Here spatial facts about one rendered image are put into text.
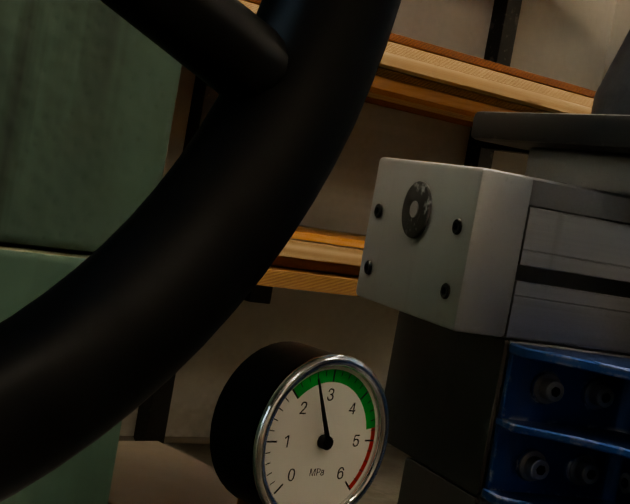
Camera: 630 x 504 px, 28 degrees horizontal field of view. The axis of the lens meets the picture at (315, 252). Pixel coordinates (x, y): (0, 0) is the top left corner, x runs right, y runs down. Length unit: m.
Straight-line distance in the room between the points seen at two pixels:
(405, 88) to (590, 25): 1.33
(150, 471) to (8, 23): 0.20
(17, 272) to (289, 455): 0.11
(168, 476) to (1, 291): 0.13
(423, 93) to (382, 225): 2.34
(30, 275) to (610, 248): 0.39
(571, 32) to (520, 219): 3.53
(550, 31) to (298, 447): 3.74
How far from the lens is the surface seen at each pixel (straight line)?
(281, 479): 0.44
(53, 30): 0.43
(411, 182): 0.75
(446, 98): 3.16
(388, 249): 0.77
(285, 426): 0.43
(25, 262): 0.43
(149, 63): 0.45
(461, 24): 3.87
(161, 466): 0.54
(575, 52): 4.23
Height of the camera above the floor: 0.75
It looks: 3 degrees down
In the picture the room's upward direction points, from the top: 10 degrees clockwise
